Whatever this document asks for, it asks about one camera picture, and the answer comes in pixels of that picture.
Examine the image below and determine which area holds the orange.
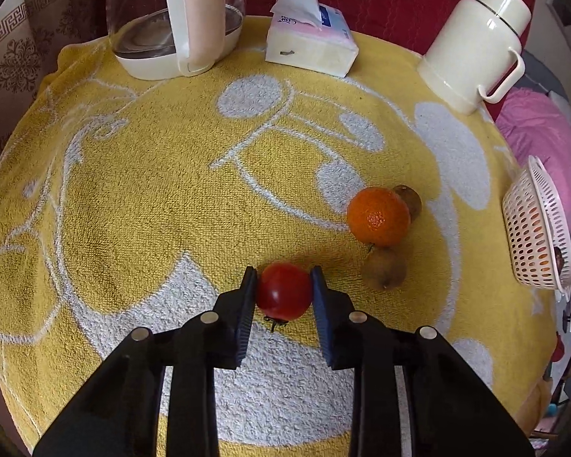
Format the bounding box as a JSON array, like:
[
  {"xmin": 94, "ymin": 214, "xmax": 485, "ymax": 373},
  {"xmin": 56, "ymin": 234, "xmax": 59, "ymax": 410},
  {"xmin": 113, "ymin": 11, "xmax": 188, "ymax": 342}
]
[{"xmin": 346, "ymin": 187, "xmax": 411, "ymax": 247}]

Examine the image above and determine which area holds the patterned beige curtain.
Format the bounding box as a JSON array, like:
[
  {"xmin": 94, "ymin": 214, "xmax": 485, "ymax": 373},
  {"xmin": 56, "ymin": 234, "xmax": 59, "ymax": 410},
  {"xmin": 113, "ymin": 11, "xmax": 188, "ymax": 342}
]
[{"xmin": 0, "ymin": 0, "xmax": 108, "ymax": 191}]

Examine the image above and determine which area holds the white plastic basket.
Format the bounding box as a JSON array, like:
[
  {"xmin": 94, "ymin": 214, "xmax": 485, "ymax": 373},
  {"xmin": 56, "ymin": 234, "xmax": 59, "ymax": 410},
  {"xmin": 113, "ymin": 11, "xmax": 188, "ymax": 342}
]
[{"xmin": 502, "ymin": 155, "xmax": 571, "ymax": 291}]

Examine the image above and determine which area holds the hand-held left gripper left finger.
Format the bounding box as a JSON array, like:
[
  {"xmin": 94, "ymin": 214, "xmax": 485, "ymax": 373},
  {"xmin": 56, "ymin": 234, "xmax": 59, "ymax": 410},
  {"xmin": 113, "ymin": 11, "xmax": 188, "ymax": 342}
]
[{"xmin": 32, "ymin": 267, "xmax": 258, "ymax": 457}]

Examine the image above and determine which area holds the tissue pack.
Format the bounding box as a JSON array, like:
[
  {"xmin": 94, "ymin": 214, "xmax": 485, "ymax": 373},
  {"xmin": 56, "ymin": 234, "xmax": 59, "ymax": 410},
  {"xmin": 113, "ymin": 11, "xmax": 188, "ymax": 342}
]
[{"xmin": 265, "ymin": 0, "xmax": 359, "ymax": 78}]

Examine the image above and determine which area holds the cream thermos jug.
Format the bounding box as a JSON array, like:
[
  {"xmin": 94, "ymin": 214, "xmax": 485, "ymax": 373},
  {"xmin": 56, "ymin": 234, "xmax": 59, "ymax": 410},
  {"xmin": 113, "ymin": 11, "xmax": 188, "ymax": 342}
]
[{"xmin": 417, "ymin": 0, "xmax": 534, "ymax": 116}]

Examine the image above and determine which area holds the brown kiwi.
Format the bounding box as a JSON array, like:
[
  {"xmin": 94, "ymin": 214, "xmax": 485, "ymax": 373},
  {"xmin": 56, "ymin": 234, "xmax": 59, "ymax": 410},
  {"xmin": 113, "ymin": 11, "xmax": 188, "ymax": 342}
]
[
  {"xmin": 362, "ymin": 246, "xmax": 407, "ymax": 291},
  {"xmin": 392, "ymin": 185, "xmax": 423, "ymax": 222}
]

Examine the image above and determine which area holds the glass kettle with white base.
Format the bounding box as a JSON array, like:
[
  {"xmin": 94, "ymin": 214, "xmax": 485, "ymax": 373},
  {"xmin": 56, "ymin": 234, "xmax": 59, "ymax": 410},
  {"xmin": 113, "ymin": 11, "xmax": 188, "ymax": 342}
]
[{"xmin": 105, "ymin": 0, "xmax": 245, "ymax": 81}]

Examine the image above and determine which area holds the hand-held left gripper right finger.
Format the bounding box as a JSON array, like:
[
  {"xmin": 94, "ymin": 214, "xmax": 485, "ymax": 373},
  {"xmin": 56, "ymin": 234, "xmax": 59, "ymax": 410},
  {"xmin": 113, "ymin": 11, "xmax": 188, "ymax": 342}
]
[{"xmin": 310, "ymin": 267, "xmax": 536, "ymax": 457}]

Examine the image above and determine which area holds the grey cloth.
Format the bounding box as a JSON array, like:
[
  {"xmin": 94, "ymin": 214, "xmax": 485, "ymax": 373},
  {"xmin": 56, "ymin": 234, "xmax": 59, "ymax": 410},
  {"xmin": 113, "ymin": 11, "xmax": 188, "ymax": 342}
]
[{"xmin": 521, "ymin": 50, "xmax": 571, "ymax": 120}]

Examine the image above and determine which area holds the yellow and white towel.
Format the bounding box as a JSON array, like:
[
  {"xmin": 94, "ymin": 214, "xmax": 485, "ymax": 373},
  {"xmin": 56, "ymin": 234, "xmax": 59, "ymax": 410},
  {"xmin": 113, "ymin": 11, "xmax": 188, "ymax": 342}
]
[{"xmin": 0, "ymin": 14, "xmax": 560, "ymax": 457}]

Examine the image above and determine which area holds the red tomato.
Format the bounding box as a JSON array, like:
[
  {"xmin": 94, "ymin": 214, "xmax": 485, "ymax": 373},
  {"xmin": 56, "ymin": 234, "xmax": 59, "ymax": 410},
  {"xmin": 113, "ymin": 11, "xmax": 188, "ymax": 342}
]
[{"xmin": 256, "ymin": 262, "xmax": 314, "ymax": 330}]

